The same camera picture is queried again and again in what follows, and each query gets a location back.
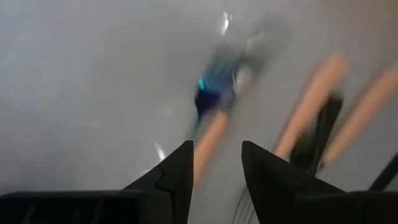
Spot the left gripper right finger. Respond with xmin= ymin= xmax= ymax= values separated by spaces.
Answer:
xmin=241 ymin=140 xmax=398 ymax=224

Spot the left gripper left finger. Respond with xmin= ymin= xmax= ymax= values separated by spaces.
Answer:
xmin=0 ymin=139 xmax=195 ymax=224

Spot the orange-handled silver fork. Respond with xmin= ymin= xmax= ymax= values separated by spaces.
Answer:
xmin=272 ymin=53 xmax=349 ymax=161
xmin=322 ymin=63 xmax=398 ymax=170
xmin=186 ymin=18 xmax=295 ymax=185

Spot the iridescent blue fork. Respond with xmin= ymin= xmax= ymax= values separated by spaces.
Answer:
xmin=194 ymin=52 xmax=246 ymax=121

